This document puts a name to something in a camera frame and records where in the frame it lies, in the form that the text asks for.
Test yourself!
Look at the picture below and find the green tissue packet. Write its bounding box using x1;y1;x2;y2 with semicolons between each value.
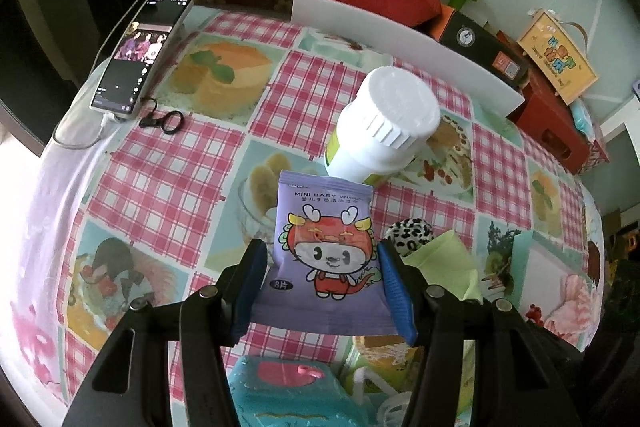
404;230;483;303

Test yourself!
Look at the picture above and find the purple baby wipes packet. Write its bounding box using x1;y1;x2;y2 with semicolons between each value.
252;170;396;336

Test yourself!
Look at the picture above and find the teal plastic toy case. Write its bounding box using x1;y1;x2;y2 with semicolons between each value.
228;355;368;426

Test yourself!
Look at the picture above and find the checkered food print tablecloth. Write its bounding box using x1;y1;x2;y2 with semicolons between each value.
1;8;603;426

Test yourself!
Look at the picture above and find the white pill bottle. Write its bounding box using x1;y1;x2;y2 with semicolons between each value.
324;66;442;186

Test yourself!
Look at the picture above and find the smartphone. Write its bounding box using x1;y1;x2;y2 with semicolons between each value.
90;0;193;120

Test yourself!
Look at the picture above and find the white foam board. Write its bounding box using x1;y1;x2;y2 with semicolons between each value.
291;0;525;117

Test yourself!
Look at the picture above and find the black box with gauge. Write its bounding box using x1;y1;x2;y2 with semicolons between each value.
427;5;528;91

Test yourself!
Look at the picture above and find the black key ring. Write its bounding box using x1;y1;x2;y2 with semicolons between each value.
138;96;186;136

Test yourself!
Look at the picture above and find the white charging cable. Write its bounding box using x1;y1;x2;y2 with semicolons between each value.
51;110;117;151

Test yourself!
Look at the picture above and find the red box with handle cutout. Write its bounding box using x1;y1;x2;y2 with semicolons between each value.
508;66;589;174

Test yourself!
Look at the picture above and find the wooden sign with handle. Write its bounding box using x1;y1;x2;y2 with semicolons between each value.
516;9;599;105

